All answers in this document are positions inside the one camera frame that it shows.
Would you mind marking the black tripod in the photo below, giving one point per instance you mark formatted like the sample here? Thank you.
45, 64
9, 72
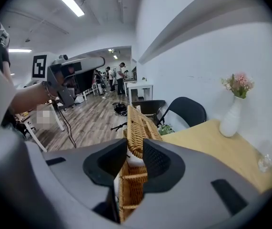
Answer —
119, 127

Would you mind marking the clear drinking glass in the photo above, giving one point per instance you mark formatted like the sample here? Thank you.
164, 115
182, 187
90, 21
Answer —
264, 164

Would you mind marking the light wooden table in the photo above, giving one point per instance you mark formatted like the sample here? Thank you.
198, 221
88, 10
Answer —
209, 147

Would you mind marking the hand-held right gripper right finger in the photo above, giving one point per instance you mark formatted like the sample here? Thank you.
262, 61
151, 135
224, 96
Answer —
197, 199

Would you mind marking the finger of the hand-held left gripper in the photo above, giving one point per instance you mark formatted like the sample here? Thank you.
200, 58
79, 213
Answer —
90, 62

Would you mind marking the long ceiling light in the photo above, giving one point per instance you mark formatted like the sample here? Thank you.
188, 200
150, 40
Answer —
66, 0
19, 50

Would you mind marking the wicker storage basket with lid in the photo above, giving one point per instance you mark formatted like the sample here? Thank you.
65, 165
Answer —
138, 125

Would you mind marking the white side table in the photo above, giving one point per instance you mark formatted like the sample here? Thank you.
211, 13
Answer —
34, 132

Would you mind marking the white vase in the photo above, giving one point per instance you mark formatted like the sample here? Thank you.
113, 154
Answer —
231, 120

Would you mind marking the black folding chair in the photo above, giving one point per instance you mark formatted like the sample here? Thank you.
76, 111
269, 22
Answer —
188, 111

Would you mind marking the black chair with patterned cushion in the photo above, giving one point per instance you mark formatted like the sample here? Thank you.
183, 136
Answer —
150, 106

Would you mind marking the green artificial plant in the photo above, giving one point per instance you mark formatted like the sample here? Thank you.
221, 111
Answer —
165, 129

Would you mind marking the white rectangular table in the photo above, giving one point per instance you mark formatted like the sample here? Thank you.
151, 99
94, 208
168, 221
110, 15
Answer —
139, 85

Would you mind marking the person's black shirt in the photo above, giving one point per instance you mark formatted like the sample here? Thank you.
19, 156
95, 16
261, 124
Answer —
2, 56

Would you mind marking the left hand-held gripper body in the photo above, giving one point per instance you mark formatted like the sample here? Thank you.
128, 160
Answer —
39, 67

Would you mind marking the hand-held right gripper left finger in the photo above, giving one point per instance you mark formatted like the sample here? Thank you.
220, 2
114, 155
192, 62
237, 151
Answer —
66, 175

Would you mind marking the pink flower bouquet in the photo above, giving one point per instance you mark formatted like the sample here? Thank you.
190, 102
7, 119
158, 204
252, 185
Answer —
238, 83

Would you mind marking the person's left forearm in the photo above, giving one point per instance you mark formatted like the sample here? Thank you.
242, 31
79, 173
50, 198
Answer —
28, 96

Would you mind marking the black bag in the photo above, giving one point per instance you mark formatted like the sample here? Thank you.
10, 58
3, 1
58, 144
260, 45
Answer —
120, 109

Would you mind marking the person's left hand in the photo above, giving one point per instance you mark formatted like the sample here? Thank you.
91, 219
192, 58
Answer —
65, 75

